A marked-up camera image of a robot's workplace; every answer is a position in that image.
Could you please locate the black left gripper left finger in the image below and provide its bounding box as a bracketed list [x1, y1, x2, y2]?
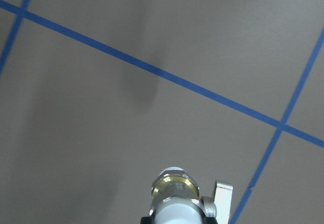
[140, 216, 152, 224]

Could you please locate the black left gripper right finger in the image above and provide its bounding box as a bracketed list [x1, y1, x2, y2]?
[202, 216, 217, 224]

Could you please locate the white brass PPR valve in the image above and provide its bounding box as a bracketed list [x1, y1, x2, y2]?
[148, 166, 233, 223]

